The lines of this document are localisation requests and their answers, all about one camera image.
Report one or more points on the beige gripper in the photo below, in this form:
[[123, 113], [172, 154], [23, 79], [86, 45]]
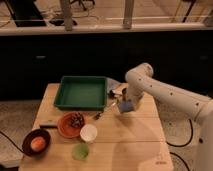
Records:
[[133, 99]]

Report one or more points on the blue sponge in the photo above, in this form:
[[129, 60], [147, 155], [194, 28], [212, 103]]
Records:
[[125, 106]]

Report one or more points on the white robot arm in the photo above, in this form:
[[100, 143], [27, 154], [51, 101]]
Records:
[[198, 107]]

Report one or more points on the green plastic tray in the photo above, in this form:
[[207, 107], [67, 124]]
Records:
[[81, 93]]

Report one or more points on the dark metal cup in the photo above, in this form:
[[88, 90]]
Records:
[[124, 93]]

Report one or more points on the white marker pen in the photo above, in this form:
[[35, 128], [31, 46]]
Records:
[[113, 93]]

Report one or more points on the small brush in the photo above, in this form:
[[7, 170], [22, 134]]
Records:
[[99, 114]]

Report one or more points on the white cup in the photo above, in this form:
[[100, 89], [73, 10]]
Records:
[[88, 133]]

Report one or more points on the pine cone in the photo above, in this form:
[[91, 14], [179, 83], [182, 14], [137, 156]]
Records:
[[77, 120]]

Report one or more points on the orange terracotta bowl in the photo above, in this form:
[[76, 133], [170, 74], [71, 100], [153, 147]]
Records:
[[64, 126]]

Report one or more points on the black flat bar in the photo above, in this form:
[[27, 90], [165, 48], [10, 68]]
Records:
[[48, 126]]

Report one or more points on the dark brown bowl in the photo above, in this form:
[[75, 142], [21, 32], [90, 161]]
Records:
[[27, 150]]

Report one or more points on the orange peach fruit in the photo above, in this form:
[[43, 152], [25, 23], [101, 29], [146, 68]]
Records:
[[38, 143]]

